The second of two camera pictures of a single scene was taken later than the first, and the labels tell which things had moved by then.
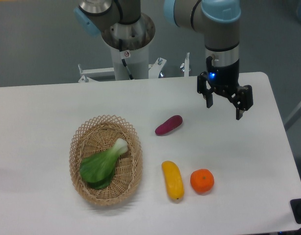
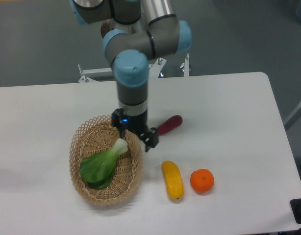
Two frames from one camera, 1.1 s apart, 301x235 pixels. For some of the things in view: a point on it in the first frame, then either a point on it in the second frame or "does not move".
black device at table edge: x=299 y=209 does not move
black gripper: x=227 y=75 to x=137 y=124
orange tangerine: x=202 y=181 does not move
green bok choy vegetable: x=98 y=169 does not move
